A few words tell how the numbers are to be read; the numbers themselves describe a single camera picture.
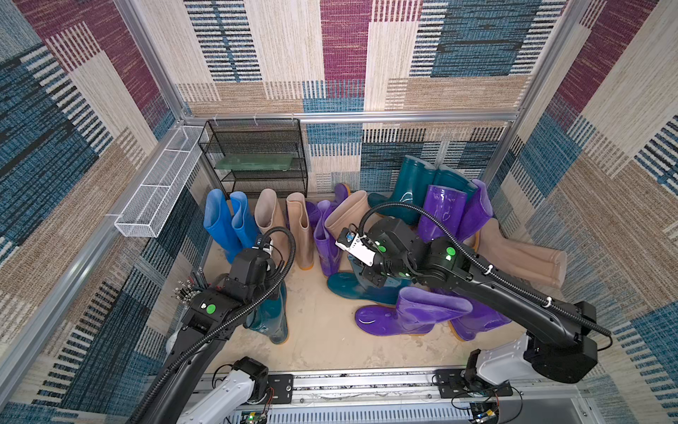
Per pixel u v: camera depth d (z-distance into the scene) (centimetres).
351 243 54
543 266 83
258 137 102
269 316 71
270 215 87
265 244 59
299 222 77
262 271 51
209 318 43
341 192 119
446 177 93
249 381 61
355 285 77
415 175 99
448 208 91
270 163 94
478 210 81
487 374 61
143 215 91
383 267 53
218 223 79
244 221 78
